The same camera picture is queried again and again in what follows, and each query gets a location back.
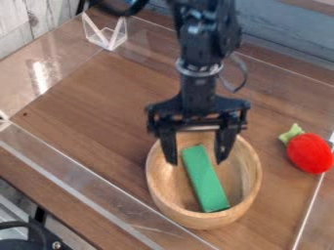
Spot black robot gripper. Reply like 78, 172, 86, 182
146, 68, 251, 165

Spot green rectangular block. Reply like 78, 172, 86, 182
182, 145, 230, 213

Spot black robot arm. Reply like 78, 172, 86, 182
146, 0, 251, 165

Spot brown wooden bowl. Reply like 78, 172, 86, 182
144, 132, 262, 229

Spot red plush strawberry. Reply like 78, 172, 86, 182
278, 123, 334, 174

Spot black clamp with screw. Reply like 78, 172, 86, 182
28, 207, 74, 250

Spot clear acrylic front wall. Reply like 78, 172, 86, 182
0, 121, 218, 250

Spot clear acrylic corner bracket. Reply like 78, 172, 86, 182
82, 13, 128, 51

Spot black cable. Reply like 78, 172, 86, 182
0, 221, 47, 250

